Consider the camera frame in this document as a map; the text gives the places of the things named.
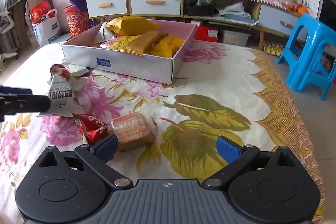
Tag white shopping bag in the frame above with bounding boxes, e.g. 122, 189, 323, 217
26, 1, 62, 47

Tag red cylindrical gift box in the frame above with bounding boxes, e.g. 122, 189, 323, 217
64, 5, 91, 38

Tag white green nut pouch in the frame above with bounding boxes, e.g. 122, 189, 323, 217
39, 64, 87, 117

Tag white office chair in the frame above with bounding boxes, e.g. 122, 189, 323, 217
1, 11, 18, 71

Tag pink cracker pack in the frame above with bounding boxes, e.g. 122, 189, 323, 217
111, 112, 158, 152

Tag yellow snack pack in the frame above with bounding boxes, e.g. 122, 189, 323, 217
108, 36, 138, 51

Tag orange wafer snack pack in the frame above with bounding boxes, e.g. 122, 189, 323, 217
119, 31, 167, 56

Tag pink white cardboard box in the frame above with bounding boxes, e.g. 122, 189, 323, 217
62, 20, 196, 85

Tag yellow puffy snack bag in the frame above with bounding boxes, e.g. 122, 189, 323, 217
105, 16, 160, 36

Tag small red candy packet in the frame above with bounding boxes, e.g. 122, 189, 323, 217
73, 114, 109, 146

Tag wooden tv cabinet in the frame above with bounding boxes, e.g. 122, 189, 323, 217
86, 0, 299, 36

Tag blue plastic stool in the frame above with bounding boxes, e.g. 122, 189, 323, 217
278, 13, 335, 101

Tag oranges on cabinet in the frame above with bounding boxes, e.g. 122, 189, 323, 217
281, 0, 310, 16

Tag clear storage bin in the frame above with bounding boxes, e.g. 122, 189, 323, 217
222, 30, 251, 47

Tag floral tablecloth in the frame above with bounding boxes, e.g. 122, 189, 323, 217
1, 42, 325, 223

